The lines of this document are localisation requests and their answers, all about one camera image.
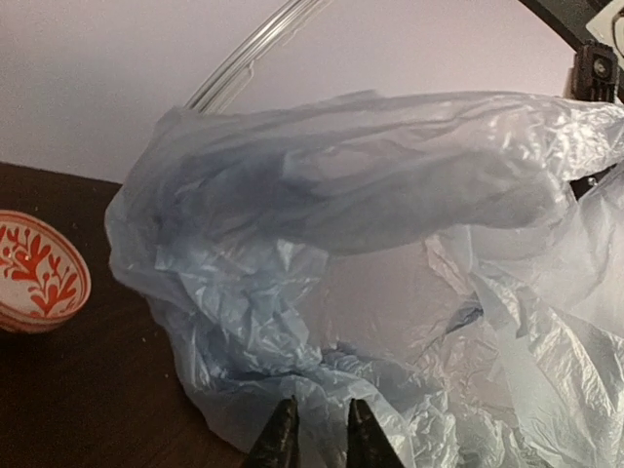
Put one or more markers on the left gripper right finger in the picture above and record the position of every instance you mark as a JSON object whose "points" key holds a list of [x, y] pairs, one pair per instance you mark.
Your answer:
{"points": [[367, 444]]}

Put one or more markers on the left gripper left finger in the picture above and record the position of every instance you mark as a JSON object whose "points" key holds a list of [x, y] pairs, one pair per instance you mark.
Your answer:
{"points": [[277, 445]]}

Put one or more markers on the light blue plastic trash bag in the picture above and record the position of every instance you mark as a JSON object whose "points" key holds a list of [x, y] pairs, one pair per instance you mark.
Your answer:
{"points": [[454, 260]]}

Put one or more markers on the orange white patterned bowl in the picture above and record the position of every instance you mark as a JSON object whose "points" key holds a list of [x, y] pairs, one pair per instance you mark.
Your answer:
{"points": [[44, 279]]}

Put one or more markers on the right aluminium frame post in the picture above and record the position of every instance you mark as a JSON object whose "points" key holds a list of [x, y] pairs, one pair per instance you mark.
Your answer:
{"points": [[222, 87]]}

